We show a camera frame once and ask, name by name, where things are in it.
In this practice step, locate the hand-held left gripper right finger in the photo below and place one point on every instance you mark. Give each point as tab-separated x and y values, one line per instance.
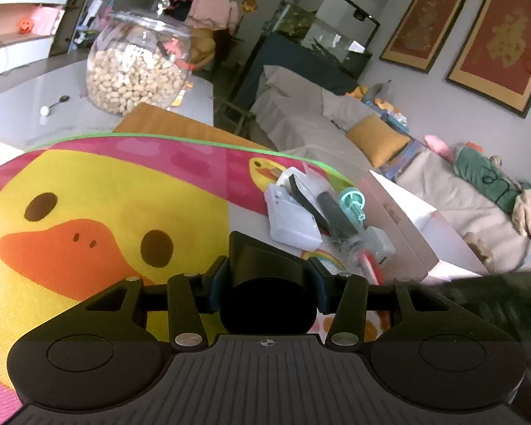
321	287

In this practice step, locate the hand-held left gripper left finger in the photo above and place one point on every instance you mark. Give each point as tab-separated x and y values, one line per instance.
217	285

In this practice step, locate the white cardboard box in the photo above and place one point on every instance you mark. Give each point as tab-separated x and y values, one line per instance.
407	230

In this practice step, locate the white power adapter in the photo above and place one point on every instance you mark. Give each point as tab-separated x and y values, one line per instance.
380	243

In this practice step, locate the dark grey cylinder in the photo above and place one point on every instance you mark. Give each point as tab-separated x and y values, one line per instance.
334	214

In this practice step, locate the white plastic case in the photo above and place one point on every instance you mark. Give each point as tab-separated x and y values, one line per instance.
287	217

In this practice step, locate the black flat strip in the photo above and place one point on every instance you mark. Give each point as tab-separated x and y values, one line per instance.
307	203

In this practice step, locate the teal plastic spool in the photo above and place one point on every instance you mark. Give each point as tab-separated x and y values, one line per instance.
352	199

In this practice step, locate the duck print mat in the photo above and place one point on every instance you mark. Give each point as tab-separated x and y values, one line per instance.
93	195

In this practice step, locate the yellow cushion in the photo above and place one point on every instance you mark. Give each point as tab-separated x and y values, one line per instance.
376	139

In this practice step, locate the brown teddy bear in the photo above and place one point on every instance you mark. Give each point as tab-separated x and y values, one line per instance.
480	248

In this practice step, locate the beige covered sofa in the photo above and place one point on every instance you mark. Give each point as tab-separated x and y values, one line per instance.
314	119

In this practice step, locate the pink plush toy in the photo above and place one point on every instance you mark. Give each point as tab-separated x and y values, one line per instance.
436	144

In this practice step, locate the green plush toy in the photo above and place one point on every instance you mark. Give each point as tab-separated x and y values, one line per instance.
482	172

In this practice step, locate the dark blue cabinet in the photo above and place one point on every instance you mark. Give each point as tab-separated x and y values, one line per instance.
283	66

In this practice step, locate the glass jar of peanuts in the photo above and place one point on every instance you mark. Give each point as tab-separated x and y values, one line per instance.
132	75

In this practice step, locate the metal spoon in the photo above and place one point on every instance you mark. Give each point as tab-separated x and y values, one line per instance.
45	110

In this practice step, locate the glass fish tank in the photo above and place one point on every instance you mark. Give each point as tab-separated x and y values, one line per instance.
323	31

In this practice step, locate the pink clothing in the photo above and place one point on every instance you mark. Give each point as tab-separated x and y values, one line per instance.
212	9

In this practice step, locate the red framed picture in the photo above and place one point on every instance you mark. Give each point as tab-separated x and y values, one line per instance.
504	44
425	26

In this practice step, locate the dark pink spotted cloth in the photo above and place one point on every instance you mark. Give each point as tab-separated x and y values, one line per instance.
181	0

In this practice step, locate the orange pumpkin toy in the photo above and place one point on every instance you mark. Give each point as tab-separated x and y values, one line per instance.
24	25

